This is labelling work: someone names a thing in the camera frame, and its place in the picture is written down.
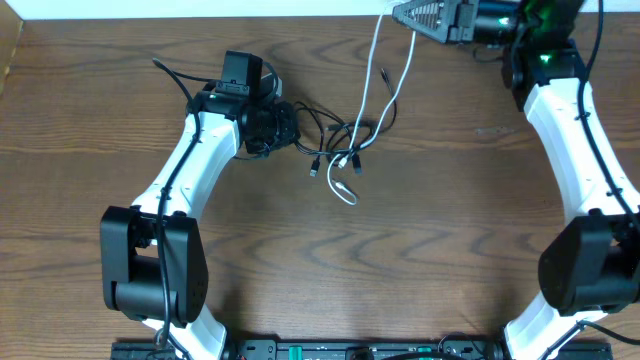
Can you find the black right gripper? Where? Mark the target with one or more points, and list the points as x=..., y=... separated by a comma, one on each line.
x=455, y=21

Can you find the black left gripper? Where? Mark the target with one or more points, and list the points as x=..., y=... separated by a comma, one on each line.
x=233, y=88

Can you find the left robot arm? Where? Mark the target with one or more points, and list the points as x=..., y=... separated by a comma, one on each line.
x=154, y=269

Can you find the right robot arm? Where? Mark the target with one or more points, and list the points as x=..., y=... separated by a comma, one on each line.
x=591, y=269

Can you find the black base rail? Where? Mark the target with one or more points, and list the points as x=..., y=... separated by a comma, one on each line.
x=460, y=346

